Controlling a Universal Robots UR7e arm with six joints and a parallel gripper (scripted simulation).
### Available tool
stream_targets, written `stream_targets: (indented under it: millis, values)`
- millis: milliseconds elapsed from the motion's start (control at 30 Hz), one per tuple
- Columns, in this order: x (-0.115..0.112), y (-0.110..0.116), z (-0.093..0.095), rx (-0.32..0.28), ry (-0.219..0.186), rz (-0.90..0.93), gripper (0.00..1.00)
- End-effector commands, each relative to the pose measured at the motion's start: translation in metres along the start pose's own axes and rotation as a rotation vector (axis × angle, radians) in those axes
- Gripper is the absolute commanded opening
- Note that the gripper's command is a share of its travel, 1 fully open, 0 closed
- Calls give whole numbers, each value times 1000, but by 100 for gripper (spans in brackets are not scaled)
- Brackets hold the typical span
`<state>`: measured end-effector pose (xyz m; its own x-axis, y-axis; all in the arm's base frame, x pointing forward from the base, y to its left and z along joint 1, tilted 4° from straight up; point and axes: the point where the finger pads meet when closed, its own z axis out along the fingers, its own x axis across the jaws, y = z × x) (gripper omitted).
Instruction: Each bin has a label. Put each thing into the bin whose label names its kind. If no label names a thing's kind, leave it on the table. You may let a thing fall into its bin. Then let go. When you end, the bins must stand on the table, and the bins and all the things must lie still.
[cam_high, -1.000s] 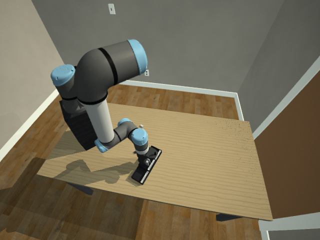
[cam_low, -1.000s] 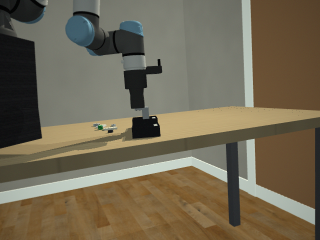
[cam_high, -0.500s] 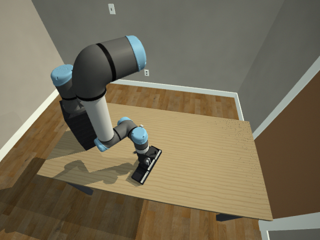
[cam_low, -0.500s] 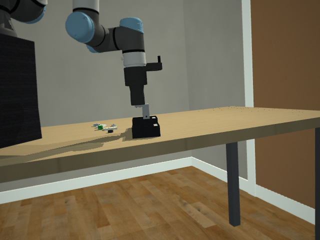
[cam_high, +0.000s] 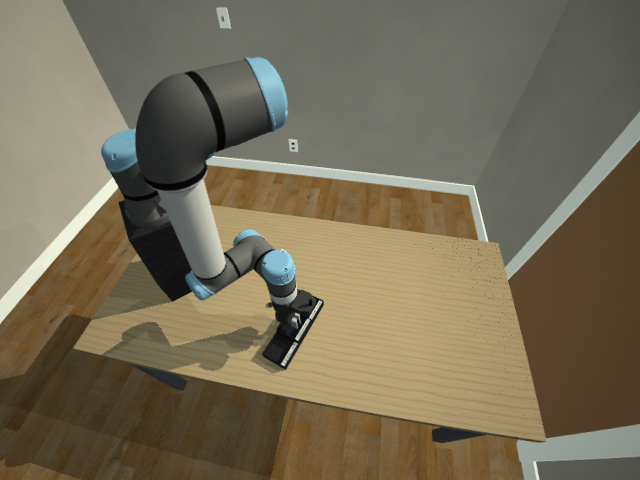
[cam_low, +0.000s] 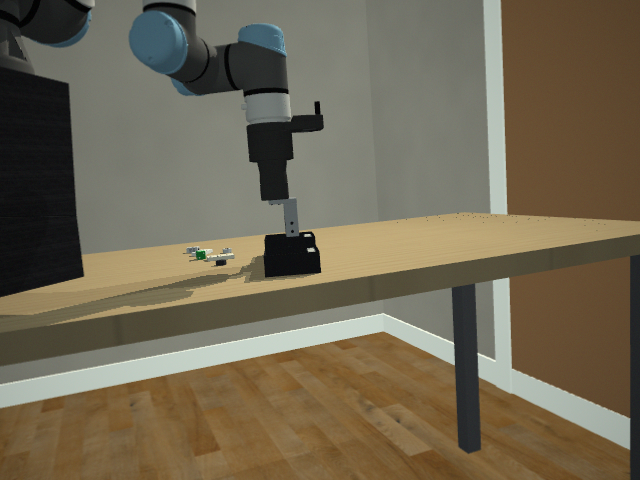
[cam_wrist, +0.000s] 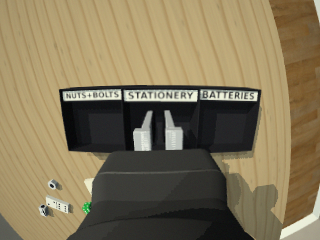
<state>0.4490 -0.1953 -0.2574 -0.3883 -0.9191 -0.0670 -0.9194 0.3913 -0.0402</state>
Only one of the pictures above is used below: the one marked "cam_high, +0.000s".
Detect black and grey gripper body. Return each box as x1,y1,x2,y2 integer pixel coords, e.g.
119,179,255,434
269,284,316,325

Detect black storage bins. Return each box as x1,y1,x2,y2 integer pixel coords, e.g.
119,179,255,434
263,295,324,370

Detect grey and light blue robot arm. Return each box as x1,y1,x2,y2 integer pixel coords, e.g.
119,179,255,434
101,57,296,301

